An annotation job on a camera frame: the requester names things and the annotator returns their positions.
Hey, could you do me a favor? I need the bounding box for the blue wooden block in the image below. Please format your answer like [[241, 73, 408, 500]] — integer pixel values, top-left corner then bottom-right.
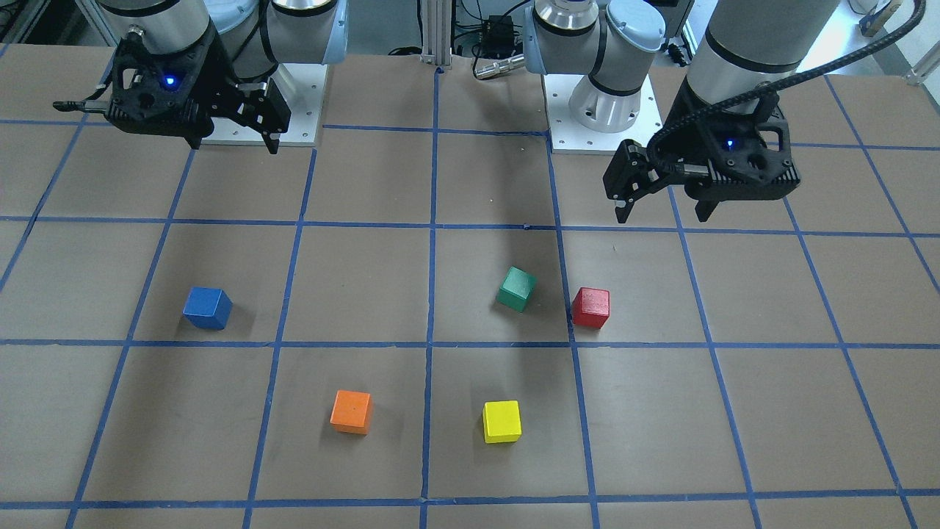
[[182, 286, 233, 329]]

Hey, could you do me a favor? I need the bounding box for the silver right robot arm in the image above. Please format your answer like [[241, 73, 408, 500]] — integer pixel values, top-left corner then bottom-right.
[[53, 1, 349, 154]]

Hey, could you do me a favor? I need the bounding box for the green wooden block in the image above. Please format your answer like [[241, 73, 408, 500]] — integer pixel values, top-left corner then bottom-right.
[[496, 267, 538, 312]]

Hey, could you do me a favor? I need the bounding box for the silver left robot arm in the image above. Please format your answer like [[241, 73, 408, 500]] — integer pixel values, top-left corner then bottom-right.
[[523, 1, 836, 223]]

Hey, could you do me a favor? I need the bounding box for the aluminium frame post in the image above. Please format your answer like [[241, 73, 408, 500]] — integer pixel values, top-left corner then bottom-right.
[[419, 1, 454, 71]]

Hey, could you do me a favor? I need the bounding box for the yellow wooden block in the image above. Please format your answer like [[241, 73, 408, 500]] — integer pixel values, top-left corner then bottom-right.
[[481, 400, 521, 443]]

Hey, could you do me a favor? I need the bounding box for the red wooden block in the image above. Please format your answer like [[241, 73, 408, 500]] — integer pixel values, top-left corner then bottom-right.
[[571, 286, 611, 329]]

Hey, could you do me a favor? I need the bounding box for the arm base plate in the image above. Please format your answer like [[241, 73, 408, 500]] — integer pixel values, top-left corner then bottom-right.
[[198, 63, 328, 148], [543, 74, 662, 155]]

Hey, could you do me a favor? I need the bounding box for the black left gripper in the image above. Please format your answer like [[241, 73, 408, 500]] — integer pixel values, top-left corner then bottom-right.
[[602, 93, 801, 224]]

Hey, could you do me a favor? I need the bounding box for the orange wooden block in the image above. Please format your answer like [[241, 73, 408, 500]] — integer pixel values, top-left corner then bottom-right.
[[329, 389, 373, 435]]

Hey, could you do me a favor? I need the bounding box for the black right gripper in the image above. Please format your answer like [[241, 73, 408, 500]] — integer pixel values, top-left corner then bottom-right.
[[53, 21, 292, 155]]

